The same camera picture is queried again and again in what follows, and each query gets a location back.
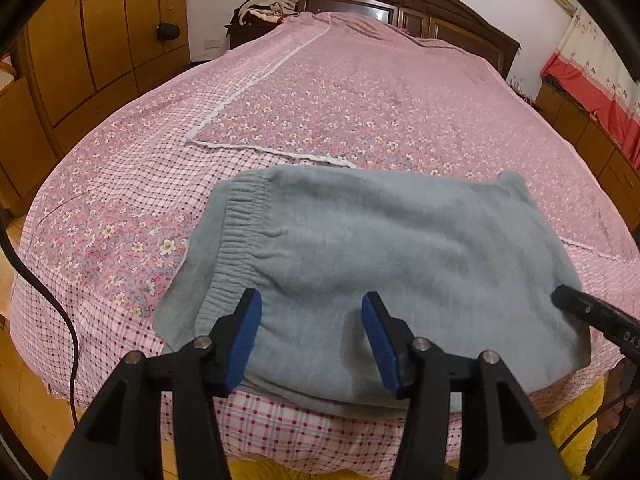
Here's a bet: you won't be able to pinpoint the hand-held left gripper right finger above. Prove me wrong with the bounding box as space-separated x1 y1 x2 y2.
361 291 571 480

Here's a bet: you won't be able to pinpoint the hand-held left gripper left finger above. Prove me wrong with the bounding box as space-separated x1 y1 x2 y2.
50 287 262 480

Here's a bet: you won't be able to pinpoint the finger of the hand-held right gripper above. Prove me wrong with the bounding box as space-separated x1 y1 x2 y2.
551 284 640 363

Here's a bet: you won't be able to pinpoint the grey pants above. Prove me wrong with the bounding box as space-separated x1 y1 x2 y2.
151 169 593 418

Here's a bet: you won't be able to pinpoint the wooden low cabinet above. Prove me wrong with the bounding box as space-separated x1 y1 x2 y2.
535 80 640 221

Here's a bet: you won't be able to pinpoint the white floral curtain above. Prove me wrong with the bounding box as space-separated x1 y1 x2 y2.
555 5 640 116

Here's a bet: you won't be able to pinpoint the pink floral bed sheet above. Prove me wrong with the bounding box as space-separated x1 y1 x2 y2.
9 10 640 466

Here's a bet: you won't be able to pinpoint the dark wooden nightstand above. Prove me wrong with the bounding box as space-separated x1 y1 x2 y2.
224 20 281 51

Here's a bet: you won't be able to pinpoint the pile of clothes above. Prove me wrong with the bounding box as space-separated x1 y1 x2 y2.
235 0 301 26

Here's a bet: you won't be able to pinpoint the wooden wardrobe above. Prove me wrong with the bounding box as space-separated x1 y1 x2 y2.
0 0 191 216

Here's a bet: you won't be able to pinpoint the dark wooden headboard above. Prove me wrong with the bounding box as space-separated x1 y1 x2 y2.
277 0 521 80

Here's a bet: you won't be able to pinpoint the black cable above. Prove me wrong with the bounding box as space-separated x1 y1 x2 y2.
0 210 80 426

